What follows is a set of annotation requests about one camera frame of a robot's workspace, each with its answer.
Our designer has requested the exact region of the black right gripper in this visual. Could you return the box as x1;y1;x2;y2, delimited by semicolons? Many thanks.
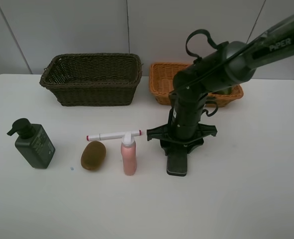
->
146;91;217;156

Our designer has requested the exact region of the dark felt whiteboard eraser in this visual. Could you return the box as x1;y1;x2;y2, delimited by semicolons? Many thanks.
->
167;148;188;177

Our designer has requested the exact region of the dark green pump bottle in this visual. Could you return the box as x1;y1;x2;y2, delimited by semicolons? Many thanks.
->
7;118;55;169

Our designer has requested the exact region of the green lime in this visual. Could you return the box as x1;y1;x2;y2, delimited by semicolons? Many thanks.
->
214;87;232;95

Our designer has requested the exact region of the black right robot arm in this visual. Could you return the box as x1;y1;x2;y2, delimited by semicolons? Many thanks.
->
147;14;294;153

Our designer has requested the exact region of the pink spray bottle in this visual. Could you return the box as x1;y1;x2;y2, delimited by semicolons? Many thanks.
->
121;132;137;176

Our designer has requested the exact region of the white pink-tipped marker pen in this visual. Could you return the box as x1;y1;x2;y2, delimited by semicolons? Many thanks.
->
86;129;142;142

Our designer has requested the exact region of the orange wicker basket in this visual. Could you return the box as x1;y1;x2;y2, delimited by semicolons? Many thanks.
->
149;62;244;107

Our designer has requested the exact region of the brown kiwi fruit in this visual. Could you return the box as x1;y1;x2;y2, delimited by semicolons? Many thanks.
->
81;141;106;171

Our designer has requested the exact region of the dark brown wicker basket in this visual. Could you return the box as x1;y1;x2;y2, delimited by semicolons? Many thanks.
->
40;53;142;107

